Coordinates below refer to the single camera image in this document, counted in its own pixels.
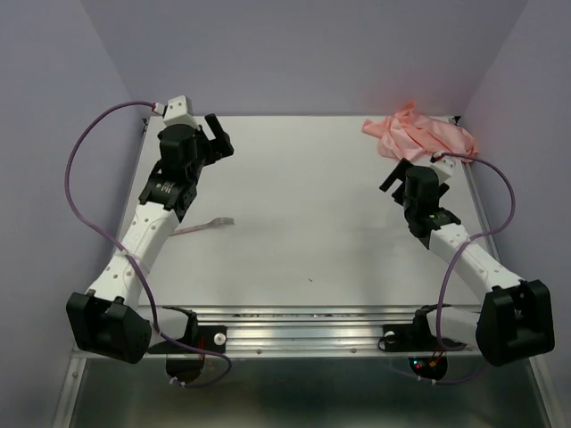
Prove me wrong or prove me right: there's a pink handled fork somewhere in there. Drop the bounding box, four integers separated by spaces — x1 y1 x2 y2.
171 218 236 236

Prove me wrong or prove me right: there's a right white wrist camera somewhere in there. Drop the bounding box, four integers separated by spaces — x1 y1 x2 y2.
429 152 456 185

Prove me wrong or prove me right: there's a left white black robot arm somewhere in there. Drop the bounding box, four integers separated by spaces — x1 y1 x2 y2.
66 113 234 364

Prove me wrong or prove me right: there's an aluminium rail frame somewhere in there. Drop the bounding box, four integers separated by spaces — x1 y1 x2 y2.
51 114 563 428

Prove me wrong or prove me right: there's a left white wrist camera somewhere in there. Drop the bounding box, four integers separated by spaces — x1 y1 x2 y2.
152 95 198 129

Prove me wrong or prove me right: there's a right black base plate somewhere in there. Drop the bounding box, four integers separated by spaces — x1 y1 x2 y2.
377 304 480 352

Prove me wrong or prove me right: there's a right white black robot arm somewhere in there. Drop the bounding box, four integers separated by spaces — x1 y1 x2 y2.
379 152 555 366

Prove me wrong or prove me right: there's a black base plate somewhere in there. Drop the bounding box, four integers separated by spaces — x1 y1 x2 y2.
147 306 228 355
377 304 480 352

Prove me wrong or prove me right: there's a pink cloth napkin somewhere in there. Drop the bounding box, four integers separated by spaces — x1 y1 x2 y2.
361 102 478 161

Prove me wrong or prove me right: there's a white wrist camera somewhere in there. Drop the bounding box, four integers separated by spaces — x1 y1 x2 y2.
429 152 456 185
152 95 198 129

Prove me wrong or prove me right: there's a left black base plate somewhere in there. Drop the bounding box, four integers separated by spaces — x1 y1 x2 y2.
147 306 228 355

